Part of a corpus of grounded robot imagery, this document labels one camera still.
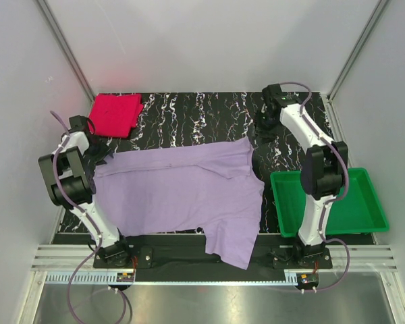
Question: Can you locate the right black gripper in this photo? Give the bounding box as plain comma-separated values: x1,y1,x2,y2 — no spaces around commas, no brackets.
250,110,279,145

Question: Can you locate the lavender t shirt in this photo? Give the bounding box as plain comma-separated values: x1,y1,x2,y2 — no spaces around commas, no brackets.
94,137,264,269

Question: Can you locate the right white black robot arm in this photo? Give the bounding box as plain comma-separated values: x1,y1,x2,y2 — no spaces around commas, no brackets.
255,82,350,268

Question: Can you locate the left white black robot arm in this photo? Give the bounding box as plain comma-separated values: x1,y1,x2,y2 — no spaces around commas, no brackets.
38,112,132,267

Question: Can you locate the folded pink t shirt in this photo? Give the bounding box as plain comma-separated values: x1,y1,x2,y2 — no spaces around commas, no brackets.
88,94,143,138

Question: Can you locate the black marbled table mat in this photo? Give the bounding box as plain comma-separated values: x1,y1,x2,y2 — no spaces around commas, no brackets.
52,90,375,244

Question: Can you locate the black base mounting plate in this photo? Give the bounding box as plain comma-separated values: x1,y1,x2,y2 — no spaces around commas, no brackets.
94,234,333,279

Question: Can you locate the green plastic tray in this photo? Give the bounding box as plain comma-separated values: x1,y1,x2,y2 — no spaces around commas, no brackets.
271,168,389,238

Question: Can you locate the left connector board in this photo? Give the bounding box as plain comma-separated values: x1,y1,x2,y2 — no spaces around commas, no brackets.
116,272,135,283

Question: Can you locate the connector board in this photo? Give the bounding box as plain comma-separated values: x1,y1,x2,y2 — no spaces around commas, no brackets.
116,272,135,283
300,273,319,284

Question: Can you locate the right connector board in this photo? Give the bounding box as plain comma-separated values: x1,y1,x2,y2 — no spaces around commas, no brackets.
300,273,319,284

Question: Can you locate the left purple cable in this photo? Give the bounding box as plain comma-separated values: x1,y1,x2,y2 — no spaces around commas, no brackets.
49,109,132,323

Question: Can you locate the purple cable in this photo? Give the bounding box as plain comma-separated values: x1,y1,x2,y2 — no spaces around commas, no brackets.
49,109,132,323
278,80,352,293

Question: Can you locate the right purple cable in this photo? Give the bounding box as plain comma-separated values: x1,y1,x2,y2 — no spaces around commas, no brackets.
278,80,352,293

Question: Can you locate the white slotted cable duct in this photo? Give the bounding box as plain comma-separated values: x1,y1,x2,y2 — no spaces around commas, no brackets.
45,271,313,287

